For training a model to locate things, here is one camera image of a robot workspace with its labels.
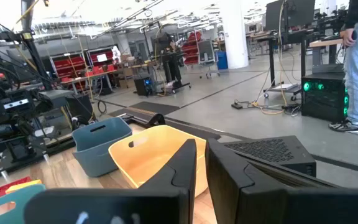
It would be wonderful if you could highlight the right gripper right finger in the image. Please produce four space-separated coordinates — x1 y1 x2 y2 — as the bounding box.
205 138 358 224

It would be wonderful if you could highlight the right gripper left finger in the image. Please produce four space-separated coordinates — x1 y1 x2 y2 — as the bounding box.
23 139 198 224

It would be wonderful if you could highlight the yellow toy building block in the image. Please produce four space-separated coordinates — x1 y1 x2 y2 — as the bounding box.
5 179 43 195

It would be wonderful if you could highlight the red toy building block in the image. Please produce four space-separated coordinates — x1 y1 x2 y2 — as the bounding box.
0 176 32 199

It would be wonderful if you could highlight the slate blue plastic bin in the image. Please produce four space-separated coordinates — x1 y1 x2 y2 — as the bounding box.
71 117 133 178

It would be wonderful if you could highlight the black perforated computer case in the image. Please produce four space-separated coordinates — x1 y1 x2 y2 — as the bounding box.
224 135 317 178

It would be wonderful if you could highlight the red bin storage rack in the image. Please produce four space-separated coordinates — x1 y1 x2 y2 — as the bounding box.
50 52 88 91
87 46 117 73
181 30 203 65

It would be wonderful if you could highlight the teal plastic bin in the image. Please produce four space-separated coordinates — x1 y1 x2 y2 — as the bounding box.
0 184 47 224

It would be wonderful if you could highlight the black hazard-striped floor mat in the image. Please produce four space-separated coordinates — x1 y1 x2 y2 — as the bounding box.
109 101 180 121

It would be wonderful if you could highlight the small blue-lit black computer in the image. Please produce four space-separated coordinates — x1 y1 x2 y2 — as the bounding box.
134 77 155 96

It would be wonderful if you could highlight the green-lit black computer tower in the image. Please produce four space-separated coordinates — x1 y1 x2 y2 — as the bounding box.
301 73 349 123

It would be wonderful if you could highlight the black standing desk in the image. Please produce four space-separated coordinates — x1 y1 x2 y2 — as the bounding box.
255 29 315 100

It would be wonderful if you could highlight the black background robot station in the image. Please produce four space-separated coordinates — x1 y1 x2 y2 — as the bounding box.
150 30 192 94

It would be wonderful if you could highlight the blue trash bin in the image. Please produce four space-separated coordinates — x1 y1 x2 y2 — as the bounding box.
216 51 229 70

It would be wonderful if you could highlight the white building column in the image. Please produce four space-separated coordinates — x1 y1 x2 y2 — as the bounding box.
219 0 250 70

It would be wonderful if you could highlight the light wooden desk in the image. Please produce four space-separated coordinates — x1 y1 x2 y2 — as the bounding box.
308 37 345 66

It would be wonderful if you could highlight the black monitor on stand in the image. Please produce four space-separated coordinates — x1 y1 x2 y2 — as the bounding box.
265 0 316 32

